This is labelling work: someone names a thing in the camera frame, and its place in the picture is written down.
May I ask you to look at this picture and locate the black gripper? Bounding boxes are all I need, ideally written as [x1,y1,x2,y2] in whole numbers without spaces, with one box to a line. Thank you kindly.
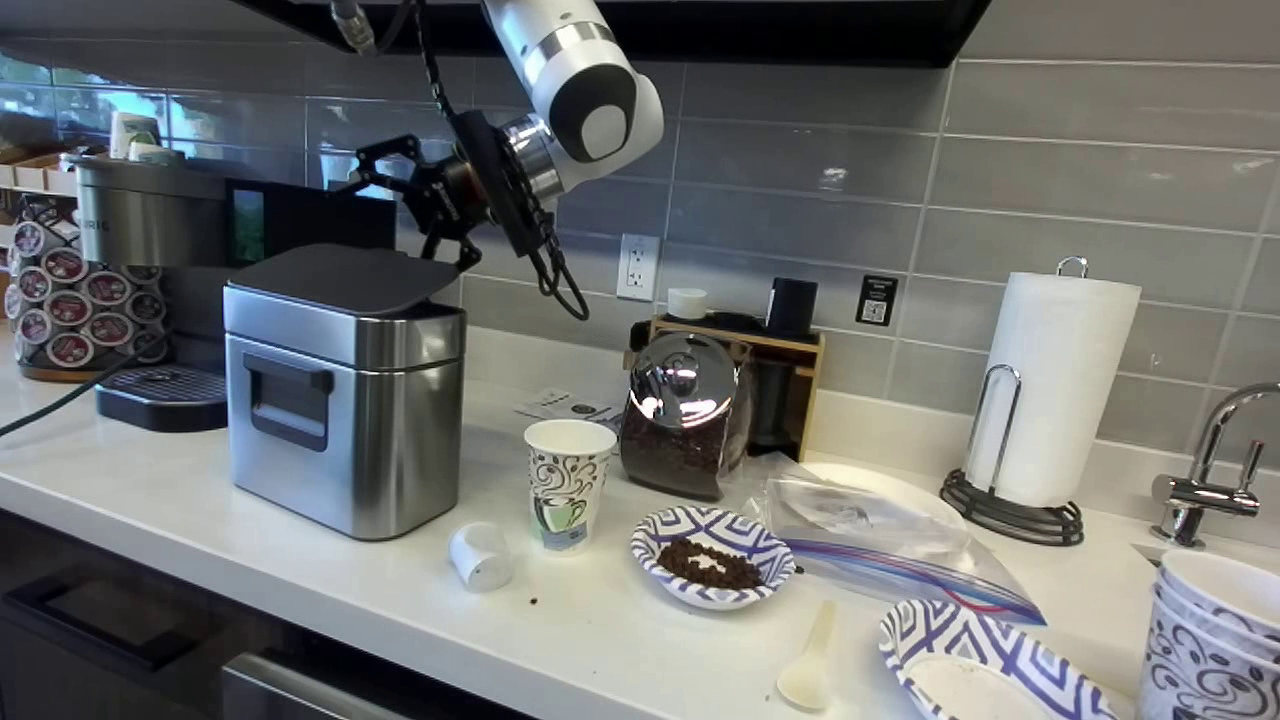
[347,130,495,279]

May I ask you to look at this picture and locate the dark grey bin lid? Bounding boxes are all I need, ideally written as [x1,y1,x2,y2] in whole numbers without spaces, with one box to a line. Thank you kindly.
[228,239,463,325]

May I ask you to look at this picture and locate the stainless steel bin body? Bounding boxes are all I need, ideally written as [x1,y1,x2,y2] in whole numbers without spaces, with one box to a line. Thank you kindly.
[220,279,468,545]

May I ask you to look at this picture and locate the black and silver coffee machine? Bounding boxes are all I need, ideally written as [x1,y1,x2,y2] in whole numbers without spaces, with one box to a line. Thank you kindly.
[72,149,405,437]

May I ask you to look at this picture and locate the small white container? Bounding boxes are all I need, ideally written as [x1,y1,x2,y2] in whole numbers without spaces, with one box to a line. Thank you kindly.
[664,286,717,325]

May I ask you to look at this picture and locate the patterned paper cup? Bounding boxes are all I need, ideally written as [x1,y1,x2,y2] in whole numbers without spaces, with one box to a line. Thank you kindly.
[519,418,620,551]

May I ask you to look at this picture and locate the glass jar of coffee beans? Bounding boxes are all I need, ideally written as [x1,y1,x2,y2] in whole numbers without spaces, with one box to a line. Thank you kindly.
[613,329,751,505]

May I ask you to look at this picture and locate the small white plastic cup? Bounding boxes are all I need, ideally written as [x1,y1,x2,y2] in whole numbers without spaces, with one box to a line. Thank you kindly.
[443,518,523,595]

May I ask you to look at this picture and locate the coffee pod carousel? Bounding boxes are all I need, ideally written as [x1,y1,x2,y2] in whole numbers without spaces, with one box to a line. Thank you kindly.
[0,215,177,389]

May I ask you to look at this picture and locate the small black box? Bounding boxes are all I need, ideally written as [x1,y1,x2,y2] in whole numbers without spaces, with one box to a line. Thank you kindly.
[764,277,820,341]

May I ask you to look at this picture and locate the wooden shelf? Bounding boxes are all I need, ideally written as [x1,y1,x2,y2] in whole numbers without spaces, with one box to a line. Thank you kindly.
[0,140,89,205]

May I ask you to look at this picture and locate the black upper cabinet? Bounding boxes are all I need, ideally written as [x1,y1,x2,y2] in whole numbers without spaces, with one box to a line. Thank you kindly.
[237,0,998,72]

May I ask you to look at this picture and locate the small blue patterned plate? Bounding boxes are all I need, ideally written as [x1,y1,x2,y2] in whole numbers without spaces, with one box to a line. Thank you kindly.
[625,499,799,617]

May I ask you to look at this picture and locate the coffee grounds pile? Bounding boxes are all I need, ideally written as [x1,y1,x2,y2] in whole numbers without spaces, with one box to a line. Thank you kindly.
[653,538,768,595]

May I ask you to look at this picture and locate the clear plastic zip bag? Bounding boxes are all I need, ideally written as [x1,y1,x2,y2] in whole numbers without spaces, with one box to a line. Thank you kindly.
[757,459,1052,632]

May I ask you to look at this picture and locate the white plastic spoon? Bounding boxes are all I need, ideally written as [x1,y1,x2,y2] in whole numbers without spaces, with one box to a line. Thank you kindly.
[768,595,844,717]

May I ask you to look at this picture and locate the white paper towel roll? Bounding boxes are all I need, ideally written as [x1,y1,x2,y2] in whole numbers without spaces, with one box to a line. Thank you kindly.
[959,270,1147,513]

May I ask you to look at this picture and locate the large blue patterned plate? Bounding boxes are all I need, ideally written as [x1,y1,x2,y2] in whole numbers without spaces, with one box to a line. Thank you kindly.
[871,594,1119,720]

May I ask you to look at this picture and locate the chrome faucet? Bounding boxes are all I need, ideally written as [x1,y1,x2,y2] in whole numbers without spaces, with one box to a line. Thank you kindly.
[1147,380,1280,551]

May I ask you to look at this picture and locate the blue patterned white bowl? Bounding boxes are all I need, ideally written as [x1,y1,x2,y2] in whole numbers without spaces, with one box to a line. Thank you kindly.
[1151,545,1280,671]
[1136,606,1280,720]

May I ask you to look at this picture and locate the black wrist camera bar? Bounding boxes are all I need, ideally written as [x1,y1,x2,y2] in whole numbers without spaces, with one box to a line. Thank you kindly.
[448,109,561,263]

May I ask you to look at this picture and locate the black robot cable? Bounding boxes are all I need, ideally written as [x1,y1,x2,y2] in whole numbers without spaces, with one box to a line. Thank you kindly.
[405,0,598,325]

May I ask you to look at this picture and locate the white wall outlet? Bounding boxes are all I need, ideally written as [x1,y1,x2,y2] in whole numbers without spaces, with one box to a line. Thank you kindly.
[613,232,664,305]

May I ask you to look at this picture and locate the black power cable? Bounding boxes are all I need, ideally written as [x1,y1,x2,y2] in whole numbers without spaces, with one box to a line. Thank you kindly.
[0,357,128,443]

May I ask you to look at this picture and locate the black wall outlet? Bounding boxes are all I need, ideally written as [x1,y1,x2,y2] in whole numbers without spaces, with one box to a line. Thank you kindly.
[852,271,900,331]

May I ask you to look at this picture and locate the long steel appliance handle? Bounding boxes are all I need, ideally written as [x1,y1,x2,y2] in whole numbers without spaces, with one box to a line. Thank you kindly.
[217,649,396,720]

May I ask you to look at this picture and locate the black drawer handle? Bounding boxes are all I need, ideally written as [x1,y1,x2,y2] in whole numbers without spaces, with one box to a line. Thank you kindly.
[19,569,208,671]

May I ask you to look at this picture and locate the black wire towel holder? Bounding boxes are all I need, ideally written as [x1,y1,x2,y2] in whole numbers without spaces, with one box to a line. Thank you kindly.
[936,254,1093,551]

